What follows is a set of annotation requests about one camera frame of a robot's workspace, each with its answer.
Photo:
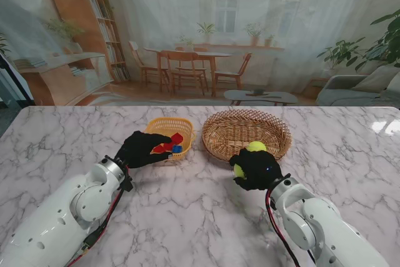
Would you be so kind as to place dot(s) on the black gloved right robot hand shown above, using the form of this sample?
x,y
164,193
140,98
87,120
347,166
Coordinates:
x,y
259,170

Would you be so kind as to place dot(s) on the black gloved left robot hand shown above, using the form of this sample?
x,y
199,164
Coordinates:
x,y
140,149

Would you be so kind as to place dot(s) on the red toy block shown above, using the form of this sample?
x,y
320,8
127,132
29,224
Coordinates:
x,y
177,138
166,147
157,150

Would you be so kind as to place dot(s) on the blue toy block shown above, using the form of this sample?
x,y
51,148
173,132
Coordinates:
x,y
177,149

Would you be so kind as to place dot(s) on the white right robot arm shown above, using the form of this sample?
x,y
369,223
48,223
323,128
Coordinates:
x,y
318,226

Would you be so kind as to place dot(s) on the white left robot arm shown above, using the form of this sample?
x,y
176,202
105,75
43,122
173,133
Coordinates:
x,y
50,220

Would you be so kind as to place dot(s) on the brown wicker basket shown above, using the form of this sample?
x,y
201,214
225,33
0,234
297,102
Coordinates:
x,y
231,129

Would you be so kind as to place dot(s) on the yellow plastic basket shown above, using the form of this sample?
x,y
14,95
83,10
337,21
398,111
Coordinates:
x,y
186,127

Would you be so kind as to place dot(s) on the black stand pole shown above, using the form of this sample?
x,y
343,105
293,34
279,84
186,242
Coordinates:
x,y
15,82

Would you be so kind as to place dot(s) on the printed room scene backdrop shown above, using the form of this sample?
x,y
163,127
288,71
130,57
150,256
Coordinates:
x,y
187,13

